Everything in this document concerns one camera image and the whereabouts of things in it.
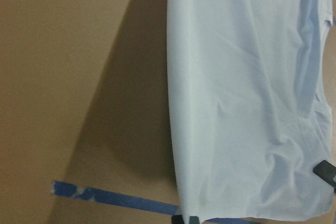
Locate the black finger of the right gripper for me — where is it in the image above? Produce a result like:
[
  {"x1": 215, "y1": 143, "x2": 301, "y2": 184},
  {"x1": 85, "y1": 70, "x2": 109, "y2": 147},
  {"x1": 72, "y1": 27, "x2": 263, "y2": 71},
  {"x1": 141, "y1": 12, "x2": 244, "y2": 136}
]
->
[{"x1": 313, "y1": 160, "x2": 335, "y2": 194}]

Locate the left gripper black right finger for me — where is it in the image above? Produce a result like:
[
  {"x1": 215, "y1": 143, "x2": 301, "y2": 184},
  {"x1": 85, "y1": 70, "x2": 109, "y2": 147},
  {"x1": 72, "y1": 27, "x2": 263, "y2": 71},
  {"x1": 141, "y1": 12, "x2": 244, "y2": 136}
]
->
[{"x1": 188, "y1": 216, "x2": 200, "y2": 224}]

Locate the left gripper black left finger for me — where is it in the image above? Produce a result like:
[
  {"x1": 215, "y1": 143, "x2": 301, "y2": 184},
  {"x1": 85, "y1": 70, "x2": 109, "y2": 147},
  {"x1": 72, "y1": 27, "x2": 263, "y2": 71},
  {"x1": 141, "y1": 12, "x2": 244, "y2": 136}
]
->
[{"x1": 171, "y1": 215, "x2": 184, "y2": 224}]

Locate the light blue t-shirt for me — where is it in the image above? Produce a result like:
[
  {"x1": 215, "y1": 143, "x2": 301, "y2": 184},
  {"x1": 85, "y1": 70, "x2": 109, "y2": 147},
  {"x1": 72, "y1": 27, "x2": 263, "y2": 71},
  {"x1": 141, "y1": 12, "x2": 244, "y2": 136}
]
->
[{"x1": 167, "y1": 0, "x2": 333, "y2": 223}]

